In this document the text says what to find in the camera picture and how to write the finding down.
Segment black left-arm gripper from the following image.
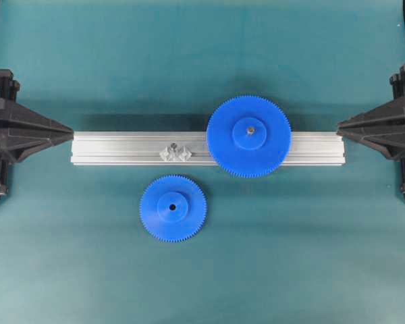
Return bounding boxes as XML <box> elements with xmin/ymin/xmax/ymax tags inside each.
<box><xmin>0</xmin><ymin>70</ymin><xmax>74</xmax><ymax>198</ymax></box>

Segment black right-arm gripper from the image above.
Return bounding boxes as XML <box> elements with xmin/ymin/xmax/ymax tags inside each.
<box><xmin>337</xmin><ymin>65</ymin><xmax>405</xmax><ymax>199</ymax></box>

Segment small blue plastic gear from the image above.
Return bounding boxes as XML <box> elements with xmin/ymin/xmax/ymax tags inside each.
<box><xmin>139</xmin><ymin>175</ymin><xmax>207</xmax><ymax>242</ymax></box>

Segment large blue plastic gear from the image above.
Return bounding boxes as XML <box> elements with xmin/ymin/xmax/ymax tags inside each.
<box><xmin>206</xmin><ymin>95</ymin><xmax>292</xmax><ymax>178</ymax></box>

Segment aluminium extrusion rail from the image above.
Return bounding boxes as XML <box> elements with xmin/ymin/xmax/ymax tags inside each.
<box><xmin>71</xmin><ymin>131</ymin><xmax>346</xmax><ymax>166</ymax></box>

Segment steel shaft with bracket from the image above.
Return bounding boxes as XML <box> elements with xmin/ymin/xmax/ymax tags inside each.
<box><xmin>159</xmin><ymin>142</ymin><xmax>192</xmax><ymax>162</ymax></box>

